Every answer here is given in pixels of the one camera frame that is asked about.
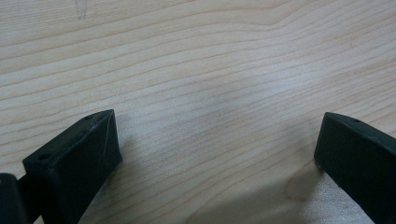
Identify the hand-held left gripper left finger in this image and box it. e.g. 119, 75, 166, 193
21, 108, 123, 224

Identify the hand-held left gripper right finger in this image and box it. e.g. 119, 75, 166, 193
313, 112, 396, 224

